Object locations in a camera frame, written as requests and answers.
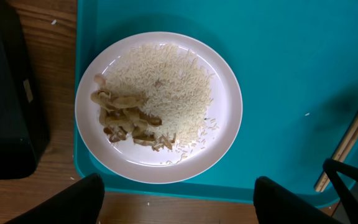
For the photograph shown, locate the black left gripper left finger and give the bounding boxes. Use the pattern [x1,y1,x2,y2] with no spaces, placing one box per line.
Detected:
[8,173,105,224]

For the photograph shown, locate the pink plate with food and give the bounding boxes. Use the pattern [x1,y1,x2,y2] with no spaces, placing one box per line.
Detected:
[75,32,243,184]

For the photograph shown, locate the teal serving tray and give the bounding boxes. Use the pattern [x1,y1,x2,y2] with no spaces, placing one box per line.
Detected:
[74,0,358,207]

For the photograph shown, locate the rice and meat leftovers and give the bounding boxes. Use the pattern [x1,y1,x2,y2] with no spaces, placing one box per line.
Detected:
[90,44,215,165]

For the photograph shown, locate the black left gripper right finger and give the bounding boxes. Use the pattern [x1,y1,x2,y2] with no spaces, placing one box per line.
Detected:
[253,176,339,224]

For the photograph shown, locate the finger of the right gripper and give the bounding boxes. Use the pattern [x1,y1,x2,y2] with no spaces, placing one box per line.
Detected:
[323,159,358,223]

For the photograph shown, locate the wooden chopstick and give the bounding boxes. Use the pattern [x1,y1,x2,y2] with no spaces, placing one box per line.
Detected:
[318,102,358,193]
[314,81,358,192]

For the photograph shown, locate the black bin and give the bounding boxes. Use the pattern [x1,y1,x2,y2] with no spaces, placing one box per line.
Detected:
[0,1,50,180]

